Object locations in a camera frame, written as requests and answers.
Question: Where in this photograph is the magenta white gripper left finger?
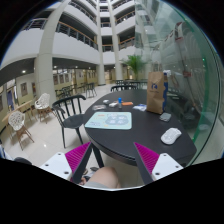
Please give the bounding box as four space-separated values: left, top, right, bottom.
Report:
40 142 91 184

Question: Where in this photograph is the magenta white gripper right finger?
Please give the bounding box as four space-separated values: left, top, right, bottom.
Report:
134 143 182 185

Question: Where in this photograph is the white computer mouse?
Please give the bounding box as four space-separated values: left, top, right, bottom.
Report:
161 128 181 145

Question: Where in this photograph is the light green mouse pad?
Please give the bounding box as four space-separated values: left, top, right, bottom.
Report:
85 112 132 130

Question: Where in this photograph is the person's bare knee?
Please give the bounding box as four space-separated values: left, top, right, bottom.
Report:
80 167 120 189

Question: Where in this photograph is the grey small pouch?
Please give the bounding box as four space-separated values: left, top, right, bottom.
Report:
160 113 171 122

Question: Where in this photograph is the black wooden chair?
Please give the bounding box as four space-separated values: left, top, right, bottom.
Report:
52 94 85 142

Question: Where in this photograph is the round black table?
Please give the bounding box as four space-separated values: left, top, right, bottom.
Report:
82 88 198 168

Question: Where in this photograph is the white tissue packet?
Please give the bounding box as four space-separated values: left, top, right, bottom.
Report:
133 104 147 112

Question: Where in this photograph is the clear plastic wrapper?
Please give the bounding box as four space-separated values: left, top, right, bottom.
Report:
92 105 106 111

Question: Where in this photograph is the white lattice chair far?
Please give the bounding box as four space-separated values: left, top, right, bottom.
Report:
34 93 52 118

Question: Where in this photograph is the white lattice chair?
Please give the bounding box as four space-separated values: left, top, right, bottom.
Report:
34 93 52 118
8 111 33 144

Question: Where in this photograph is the orange flat object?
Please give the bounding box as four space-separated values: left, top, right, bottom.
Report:
122 102 133 106

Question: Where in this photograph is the white lattice chair near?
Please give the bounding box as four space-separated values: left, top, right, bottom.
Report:
8 111 33 144

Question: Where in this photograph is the small white box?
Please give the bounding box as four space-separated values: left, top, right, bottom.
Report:
103 100 110 105

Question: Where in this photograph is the wooden side table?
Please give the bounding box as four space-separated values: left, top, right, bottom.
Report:
2 101 31 124

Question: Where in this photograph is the small blue-capped bottle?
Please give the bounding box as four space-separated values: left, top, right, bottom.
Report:
118 98 122 109

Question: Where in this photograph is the brown paper bag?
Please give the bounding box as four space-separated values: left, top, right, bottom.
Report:
147 71 168 114

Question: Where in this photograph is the potted palm plant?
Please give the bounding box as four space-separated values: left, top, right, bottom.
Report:
121 55 146 79

